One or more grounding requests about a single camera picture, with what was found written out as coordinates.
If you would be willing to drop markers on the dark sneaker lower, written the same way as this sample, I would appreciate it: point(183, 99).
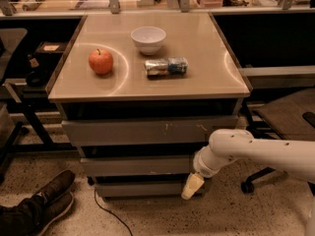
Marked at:
point(53, 212)

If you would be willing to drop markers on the grey drawer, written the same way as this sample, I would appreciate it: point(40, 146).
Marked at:
point(143, 131)
point(137, 165)
point(139, 189)

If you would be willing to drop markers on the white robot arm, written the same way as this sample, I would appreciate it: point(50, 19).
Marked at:
point(225, 146)

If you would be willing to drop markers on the grey office chair left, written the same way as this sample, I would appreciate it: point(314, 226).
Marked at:
point(10, 40)

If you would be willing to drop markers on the crushed silver blue can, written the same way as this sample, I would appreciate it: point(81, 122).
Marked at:
point(164, 67)

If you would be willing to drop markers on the grey drawer cabinet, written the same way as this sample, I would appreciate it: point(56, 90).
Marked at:
point(212, 85)

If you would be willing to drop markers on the red apple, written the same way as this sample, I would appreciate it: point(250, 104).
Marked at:
point(101, 61)

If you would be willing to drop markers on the grey bottom drawer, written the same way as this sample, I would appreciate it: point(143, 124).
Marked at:
point(139, 189)

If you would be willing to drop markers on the dark sneaker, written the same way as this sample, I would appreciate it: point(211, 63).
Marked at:
point(56, 187)
point(53, 212)

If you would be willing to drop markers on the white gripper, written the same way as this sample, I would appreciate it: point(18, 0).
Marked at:
point(202, 168)

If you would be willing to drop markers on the grey top drawer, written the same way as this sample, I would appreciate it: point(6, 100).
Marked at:
point(143, 131)

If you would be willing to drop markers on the black office chair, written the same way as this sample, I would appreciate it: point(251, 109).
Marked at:
point(291, 117)

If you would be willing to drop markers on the white ceramic bowl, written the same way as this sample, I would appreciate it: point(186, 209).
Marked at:
point(148, 40)

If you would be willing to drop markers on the dark sneaker upper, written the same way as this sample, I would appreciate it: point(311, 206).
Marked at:
point(56, 187)

